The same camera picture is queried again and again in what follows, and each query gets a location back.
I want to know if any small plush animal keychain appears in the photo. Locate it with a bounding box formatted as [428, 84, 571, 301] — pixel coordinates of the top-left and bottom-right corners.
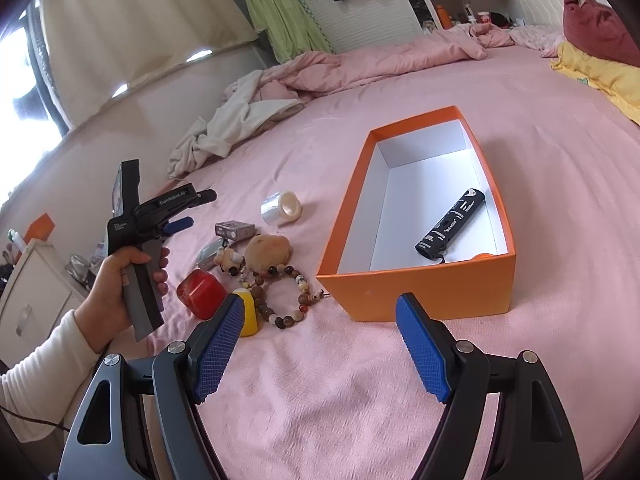
[214, 247, 244, 276]

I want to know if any white nightstand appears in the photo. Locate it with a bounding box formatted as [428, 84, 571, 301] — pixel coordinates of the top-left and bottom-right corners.
[0, 237, 88, 368]

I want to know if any wooden bead bracelet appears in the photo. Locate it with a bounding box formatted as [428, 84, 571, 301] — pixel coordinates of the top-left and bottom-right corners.
[239, 264, 326, 330]

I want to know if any black printed tube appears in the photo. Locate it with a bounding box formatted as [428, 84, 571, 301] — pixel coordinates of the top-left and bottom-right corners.
[415, 187, 485, 263]

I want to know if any white louvered panel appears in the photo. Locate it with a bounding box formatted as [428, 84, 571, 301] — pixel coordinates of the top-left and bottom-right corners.
[295, 0, 421, 53]

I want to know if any person's left hand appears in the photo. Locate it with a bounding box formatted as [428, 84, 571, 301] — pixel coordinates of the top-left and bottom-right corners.
[75, 246, 171, 354]

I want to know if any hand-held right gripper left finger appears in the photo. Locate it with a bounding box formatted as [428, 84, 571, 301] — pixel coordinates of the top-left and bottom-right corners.
[59, 292, 246, 480]

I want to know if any small orange box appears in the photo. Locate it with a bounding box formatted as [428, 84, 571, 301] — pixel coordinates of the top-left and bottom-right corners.
[24, 212, 56, 243]

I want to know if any red rounded container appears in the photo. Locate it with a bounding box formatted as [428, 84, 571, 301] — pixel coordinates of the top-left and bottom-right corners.
[176, 268, 228, 321]

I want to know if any pink floral pillow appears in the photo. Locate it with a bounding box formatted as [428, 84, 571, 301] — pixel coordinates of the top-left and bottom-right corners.
[507, 24, 566, 58]

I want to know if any brown card box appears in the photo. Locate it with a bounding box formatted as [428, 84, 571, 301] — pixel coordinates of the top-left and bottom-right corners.
[215, 221, 257, 240]

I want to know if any green hanging garment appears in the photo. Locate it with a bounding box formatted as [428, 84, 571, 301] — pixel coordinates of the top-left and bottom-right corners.
[237, 0, 335, 65]

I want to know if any clear tape roll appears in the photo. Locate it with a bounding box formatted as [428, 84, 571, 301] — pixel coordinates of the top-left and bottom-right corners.
[260, 191, 303, 227]

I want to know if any pink bed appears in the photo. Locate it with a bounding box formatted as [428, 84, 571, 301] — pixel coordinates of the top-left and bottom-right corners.
[0, 42, 640, 480]

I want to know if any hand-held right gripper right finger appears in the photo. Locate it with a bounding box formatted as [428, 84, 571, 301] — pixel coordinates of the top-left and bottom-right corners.
[395, 292, 583, 480]

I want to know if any beige crumpled garment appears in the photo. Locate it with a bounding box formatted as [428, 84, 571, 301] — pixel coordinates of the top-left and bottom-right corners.
[167, 70, 306, 179]

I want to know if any orange cardboard box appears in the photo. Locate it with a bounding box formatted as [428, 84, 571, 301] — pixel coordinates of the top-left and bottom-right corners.
[316, 105, 517, 323]

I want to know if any yellow pillow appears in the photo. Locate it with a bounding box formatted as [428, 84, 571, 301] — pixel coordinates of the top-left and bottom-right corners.
[550, 41, 640, 126]

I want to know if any pink duvet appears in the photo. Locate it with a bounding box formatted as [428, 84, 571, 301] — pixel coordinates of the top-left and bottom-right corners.
[260, 22, 511, 106]

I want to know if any person's left forearm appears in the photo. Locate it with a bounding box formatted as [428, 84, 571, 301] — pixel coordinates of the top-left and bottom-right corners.
[0, 310, 101, 443]

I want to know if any beige curtain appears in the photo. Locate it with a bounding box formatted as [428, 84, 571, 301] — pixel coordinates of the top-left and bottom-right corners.
[37, 0, 258, 131]

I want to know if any yellow white capsule toy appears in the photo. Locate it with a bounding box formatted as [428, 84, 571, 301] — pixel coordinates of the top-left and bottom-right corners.
[235, 290, 261, 337]

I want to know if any dark red pillow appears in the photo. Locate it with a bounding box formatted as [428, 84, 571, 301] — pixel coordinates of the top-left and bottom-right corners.
[562, 0, 640, 67]

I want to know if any clear plastic sleeve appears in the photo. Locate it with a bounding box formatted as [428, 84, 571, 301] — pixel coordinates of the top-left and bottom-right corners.
[196, 237, 226, 270]

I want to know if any beige plush toy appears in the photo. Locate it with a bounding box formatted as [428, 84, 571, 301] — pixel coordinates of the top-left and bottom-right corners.
[244, 234, 292, 273]

